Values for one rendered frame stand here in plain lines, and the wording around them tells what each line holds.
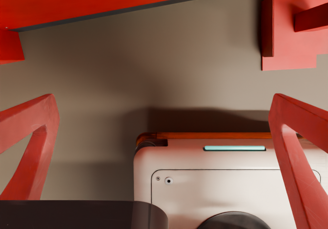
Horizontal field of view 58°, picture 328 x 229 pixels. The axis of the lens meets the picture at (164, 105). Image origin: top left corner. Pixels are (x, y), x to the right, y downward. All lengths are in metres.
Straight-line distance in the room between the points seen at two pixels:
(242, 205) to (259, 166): 0.13
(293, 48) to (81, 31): 0.74
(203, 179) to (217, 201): 0.08
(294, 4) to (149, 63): 0.53
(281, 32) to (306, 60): 0.20
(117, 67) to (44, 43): 0.28
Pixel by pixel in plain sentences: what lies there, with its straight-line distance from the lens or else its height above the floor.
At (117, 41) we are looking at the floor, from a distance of 1.13.
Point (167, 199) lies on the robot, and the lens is 0.94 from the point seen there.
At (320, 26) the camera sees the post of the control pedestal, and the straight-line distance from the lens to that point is 0.94.
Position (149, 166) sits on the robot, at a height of 0.28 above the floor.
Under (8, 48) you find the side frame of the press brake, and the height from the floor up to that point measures 0.11.
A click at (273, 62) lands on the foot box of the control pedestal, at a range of 1.18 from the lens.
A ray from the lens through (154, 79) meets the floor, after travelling 1.12.
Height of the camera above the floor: 1.12
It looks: 81 degrees down
